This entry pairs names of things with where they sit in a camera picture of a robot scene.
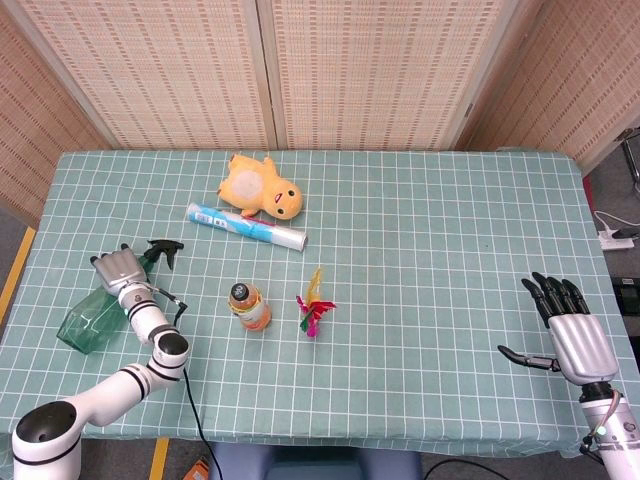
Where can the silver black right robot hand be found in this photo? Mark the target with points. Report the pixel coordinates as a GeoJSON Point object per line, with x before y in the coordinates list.
{"type": "Point", "coordinates": [582, 345]}

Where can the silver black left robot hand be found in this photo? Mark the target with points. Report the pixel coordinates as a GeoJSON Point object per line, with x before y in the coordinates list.
{"type": "Point", "coordinates": [120, 270]}

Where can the green spray bottle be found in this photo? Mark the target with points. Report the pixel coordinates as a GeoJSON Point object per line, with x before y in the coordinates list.
{"type": "Point", "coordinates": [90, 320]}

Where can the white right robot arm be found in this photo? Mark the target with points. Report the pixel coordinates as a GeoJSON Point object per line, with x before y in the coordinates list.
{"type": "Point", "coordinates": [617, 440]}

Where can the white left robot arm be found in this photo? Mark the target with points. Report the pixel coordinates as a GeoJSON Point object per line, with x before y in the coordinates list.
{"type": "Point", "coordinates": [115, 390]}

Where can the orange juice bottle black cap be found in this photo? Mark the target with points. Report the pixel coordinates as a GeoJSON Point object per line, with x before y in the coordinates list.
{"type": "Point", "coordinates": [252, 315]}

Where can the black box on floor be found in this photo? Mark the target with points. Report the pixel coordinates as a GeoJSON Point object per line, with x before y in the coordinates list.
{"type": "Point", "coordinates": [627, 295]}

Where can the white power strip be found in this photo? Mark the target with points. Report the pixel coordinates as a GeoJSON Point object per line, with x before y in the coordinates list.
{"type": "Point", "coordinates": [614, 244]}

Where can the blue white plastic bag roll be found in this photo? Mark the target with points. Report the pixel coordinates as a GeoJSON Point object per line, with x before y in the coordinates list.
{"type": "Point", "coordinates": [240, 225]}

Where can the yellow plush duck toy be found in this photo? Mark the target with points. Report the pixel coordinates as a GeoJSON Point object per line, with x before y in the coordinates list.
{"type": "Point", "coordinates": [265, 192]}

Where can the bamboo folding screen panel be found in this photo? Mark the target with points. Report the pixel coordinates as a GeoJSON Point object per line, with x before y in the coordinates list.
{"type": "Point", "coordinates": [375, 70]}
{"type": "Point", "coordinates": [165, 70]}
{"type": "Point", "coordinates": [35, 125]}
{"type": "Point", "coordinates": [565, 80]}

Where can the green checkered tablecloth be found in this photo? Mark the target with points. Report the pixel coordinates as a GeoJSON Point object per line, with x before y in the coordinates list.
{"type": "Point", "coordinates": [425, 275]}

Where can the colourful feather shuttlecock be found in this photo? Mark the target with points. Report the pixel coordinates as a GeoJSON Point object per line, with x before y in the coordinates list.
{"type": "Point", "coordinates": [312, 307]}

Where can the orange object on floor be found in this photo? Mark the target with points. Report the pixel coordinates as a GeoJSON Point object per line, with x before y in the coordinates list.
{"type": "Point", "coordinates": [197, 471]}

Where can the metal screen hinge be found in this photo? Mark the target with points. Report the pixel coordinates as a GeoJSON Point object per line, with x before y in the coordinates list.
{"type": "Point", "coordinates": [469, 110]}

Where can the metal chair frame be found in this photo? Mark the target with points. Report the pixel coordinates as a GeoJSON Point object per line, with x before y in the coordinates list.
{"type": "Point", "coordinates": [632, 160]}

